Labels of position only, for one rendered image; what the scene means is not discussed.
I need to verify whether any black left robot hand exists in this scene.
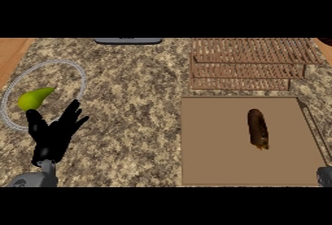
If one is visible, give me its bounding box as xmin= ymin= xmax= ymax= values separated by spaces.
xmin=25 ymin=98 xmax=91 ymax=164

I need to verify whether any brown flat tray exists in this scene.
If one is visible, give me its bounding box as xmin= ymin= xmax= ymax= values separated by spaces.
xmin=180 ymin=95 xmax=332 ymax=187

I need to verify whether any brown wooden tiered shelf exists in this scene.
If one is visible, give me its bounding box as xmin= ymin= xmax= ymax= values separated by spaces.
xmin=187 ymin=38 xmax=323 ymax=91

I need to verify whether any green pear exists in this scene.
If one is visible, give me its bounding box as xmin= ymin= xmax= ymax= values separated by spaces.
xmin=16 ymin=87 xmax=57 ymax=113

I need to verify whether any clear glass plate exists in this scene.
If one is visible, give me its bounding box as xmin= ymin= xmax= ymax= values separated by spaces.
xmin=0 ymin=59 xmax=87 ymax=132

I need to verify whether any dark grey appliance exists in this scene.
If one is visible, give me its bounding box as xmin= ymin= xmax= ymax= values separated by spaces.
xmin=93 ymin=38 xmax=164 ymax=46

